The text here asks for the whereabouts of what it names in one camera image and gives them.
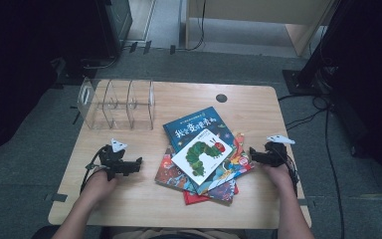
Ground person's right hand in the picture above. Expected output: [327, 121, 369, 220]
[262, 163, 296, 193]

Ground dark blue monster picture book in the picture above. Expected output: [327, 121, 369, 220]
[162, 106, 256, 196]

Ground black hanging cable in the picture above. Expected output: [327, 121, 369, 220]
[173, 0, 208, 53]

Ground dark curtain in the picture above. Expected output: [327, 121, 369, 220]
[0, 0, 113, 160]
[306, 0, 382, 183]

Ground white caterpillar picture book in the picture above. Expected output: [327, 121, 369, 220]
[171, 128, 234, 186]

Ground black tape strip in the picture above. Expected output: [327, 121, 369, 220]
[69, 105, 82, 125]

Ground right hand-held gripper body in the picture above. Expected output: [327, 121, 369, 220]
[261, 134, 296, 167]

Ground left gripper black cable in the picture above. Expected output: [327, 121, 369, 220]
[80, 145, 108, 193]

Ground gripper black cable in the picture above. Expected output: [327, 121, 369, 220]
[278, 148, 301, 197]
[80, 145, 108, 193]

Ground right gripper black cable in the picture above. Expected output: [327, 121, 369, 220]
[278, 148, 301, 197]

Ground black cable by tower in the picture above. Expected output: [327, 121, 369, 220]
[83, 49, 122, 71]

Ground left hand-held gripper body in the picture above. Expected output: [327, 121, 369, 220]
[98, 138, 137, 182]

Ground person's left hand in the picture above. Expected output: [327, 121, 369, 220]
[81, 167, 119, 208]

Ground black stand base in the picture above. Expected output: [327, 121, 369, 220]
[282, 64, 337, 98]

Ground light wooden cabinet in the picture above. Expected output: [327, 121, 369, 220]
[184, 0, 337, 58]

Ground red picture book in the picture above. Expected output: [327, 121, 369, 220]
[182, 184, 240, 206]

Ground light blue animals picture book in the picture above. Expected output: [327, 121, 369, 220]
[154, 145, 240, 204]

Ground long black floor cable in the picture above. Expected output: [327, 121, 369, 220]
[322, 99, 346, 239]

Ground black computer tower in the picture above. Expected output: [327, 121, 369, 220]
[94, 0, 133, 61]

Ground clear acrylic book rack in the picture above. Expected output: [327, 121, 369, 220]
[77, 78, 156, 131]

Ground person's beige trousers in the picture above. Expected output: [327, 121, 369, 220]
[112, 227, 247, 239]

